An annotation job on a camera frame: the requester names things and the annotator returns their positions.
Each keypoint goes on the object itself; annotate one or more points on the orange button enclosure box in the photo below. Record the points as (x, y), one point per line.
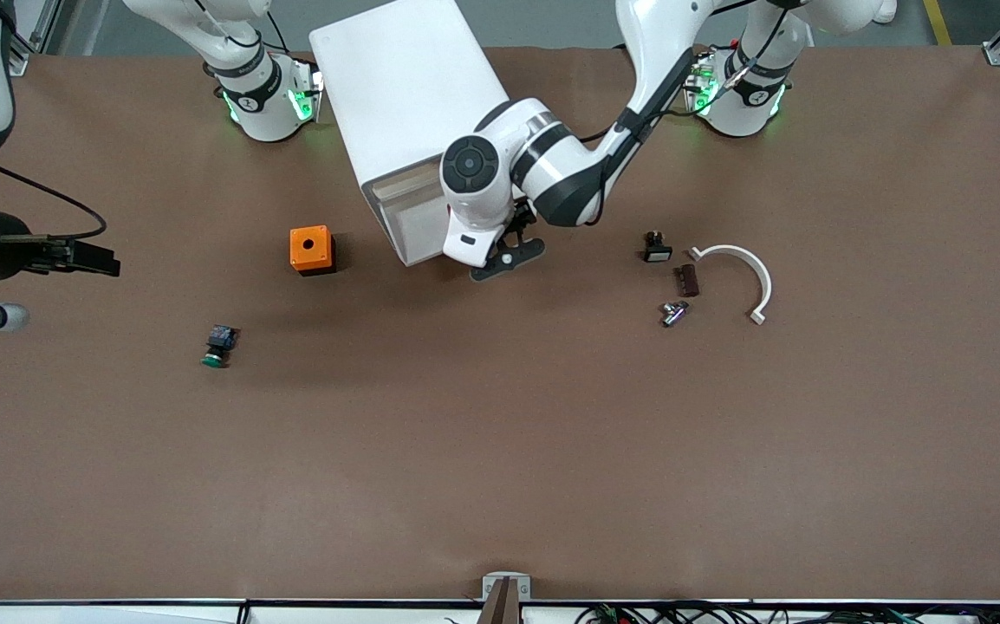
(309, 247)

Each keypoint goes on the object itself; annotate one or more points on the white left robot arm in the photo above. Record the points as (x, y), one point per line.
(500, 165)

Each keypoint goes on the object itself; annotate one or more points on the grey table edge bracket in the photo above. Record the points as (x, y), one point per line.
(493, 585)

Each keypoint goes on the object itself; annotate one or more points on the green mushroom push button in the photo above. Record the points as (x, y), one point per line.
(221, 340)

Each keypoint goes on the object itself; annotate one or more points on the white drawer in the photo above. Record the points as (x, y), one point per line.
(413, 217)

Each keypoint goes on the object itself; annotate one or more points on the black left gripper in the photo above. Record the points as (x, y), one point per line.
(524, 218)

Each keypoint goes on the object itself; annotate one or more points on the small chrome metal fitting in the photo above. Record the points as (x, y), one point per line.
(673, 312)

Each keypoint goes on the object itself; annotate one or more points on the white table edge rail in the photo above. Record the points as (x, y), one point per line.
(119, 614)

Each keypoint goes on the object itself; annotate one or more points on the white semicircular pipe clamp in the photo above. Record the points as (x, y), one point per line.
(760, 273)

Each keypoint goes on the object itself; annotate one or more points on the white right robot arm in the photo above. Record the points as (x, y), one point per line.
(249, 95)

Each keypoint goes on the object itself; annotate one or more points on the dark brown cylinder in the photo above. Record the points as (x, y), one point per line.
(689, 282)

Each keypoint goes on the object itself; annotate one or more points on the black rectangular white-faced push button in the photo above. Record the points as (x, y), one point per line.
(658, 253)

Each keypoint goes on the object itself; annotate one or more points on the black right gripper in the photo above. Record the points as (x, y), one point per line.
(8, 251)

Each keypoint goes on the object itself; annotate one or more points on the white drawer cabinet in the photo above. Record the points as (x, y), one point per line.
(396, 78)

